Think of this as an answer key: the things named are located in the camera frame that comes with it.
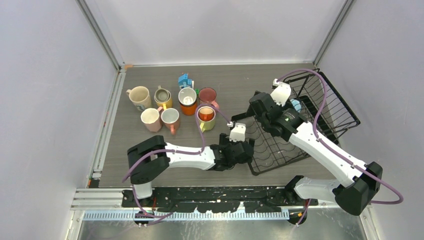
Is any light blue faceted mug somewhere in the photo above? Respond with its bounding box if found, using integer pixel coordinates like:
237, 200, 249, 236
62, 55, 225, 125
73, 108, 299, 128
290, 98, 302, 113

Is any lime green mug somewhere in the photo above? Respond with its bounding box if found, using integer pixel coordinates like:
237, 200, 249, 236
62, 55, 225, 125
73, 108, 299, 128
196, 106, 216, 133

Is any small orange cup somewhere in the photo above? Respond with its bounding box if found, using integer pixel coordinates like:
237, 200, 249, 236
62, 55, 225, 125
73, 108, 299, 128
198, 107, 215, 122

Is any black wire dish rack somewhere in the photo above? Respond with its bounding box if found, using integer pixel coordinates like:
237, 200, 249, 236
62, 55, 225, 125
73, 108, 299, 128
231, 68, 361, 176

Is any orange mug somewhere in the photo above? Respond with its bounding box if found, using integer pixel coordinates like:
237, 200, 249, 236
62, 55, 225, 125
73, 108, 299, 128
180, 102, 198, 116

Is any salmon pink mug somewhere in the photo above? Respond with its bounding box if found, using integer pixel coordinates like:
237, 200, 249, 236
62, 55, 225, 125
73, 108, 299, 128
161, 108, 181, 135

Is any yellow mug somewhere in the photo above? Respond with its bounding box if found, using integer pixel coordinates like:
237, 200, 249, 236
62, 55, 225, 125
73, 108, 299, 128
155, 97, 173, 110

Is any light pink mug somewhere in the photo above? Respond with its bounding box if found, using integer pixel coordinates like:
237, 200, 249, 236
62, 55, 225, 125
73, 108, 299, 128
140, 106, 164, 133

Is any small beige cup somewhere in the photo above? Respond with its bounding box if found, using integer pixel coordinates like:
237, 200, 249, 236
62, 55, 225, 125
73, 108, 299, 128
154, 85, 171, 103

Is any cream patterned mug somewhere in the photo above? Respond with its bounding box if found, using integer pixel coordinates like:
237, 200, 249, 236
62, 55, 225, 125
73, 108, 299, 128
126, 86, 152, 112

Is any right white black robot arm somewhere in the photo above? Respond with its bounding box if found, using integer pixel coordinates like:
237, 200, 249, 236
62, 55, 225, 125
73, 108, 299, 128
247, 91, 383, 216

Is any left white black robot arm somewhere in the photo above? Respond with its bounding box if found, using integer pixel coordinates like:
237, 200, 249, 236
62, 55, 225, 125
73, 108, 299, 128
123, 133, 255, 207

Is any blue white toy house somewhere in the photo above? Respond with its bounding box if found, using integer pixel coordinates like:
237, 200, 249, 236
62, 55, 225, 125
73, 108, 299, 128
177, 73, 194, 89

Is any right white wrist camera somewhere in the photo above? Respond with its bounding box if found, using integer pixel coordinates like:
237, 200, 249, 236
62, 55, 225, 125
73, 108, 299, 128
270, 78, 292, 107

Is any aluminium rail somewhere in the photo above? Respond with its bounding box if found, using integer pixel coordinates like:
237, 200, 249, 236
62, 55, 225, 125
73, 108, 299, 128
70, 188, 290, 222

